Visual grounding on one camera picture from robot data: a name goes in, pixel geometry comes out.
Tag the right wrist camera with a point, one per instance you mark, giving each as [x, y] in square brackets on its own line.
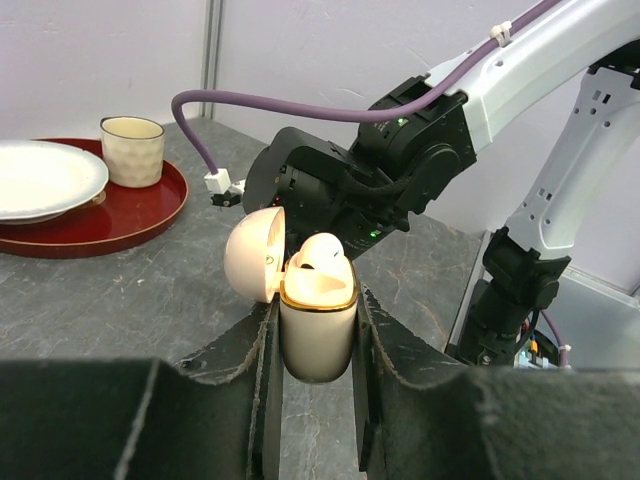
[223, 191]

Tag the red round tray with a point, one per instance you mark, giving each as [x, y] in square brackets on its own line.
[117, 219]

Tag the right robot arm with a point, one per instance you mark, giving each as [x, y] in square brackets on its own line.
[440, 122]

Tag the cream ceramic cup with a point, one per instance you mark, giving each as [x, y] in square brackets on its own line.
[133, 149]

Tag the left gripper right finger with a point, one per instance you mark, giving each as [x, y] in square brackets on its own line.
[420, 414]

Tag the beige small charging case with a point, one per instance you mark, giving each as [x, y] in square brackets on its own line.
[317, 309]

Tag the beige earbud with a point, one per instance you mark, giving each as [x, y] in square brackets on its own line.
[322, 252]

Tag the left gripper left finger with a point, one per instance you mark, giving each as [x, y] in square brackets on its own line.
[216, 414]

